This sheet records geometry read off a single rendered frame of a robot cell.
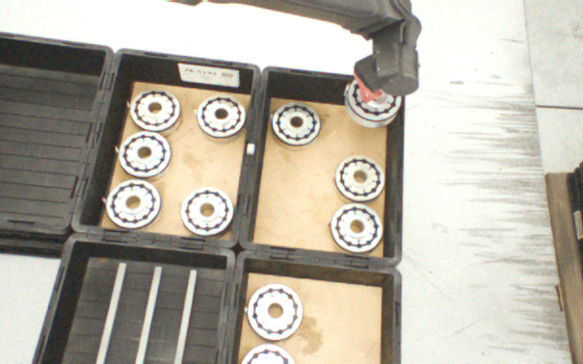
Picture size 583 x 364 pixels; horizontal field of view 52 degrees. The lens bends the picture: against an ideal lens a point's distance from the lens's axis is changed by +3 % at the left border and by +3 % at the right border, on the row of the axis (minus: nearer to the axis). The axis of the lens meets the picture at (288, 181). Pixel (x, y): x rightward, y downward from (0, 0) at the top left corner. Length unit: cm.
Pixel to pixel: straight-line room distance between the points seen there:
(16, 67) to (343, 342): 90
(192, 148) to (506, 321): 76
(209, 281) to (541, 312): 71
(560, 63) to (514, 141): 116
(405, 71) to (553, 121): 163
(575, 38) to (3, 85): 215
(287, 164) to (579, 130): 152
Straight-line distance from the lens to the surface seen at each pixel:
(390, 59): 92
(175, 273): 117
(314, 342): 114
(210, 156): 124
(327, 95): 129
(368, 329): 115
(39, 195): 128
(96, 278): 119
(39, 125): 135
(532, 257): 144
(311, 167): 124
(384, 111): 113
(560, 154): 245
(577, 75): 266
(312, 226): 119
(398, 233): 111
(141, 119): 127
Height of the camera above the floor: 195
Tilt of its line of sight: 67 degrees down
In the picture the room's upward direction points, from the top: 8 degrees clockwise
